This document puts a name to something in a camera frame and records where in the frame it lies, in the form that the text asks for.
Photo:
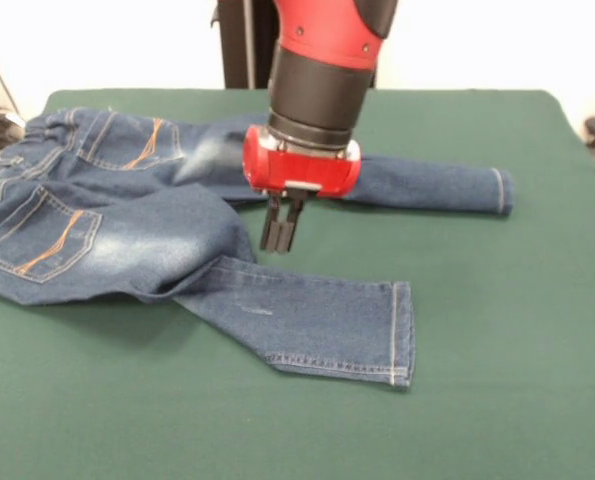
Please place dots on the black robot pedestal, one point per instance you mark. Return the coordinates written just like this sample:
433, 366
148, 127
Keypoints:
244, 45

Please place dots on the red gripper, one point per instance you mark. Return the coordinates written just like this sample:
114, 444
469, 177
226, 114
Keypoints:
302, 172

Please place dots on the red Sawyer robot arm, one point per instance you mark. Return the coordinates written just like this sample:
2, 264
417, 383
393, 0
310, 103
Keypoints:
322, 65

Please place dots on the dark green table cloth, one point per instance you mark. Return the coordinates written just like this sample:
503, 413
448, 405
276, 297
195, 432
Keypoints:
477, 325

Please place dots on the blue denim jeans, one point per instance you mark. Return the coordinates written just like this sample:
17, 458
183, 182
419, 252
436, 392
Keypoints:
127, 225

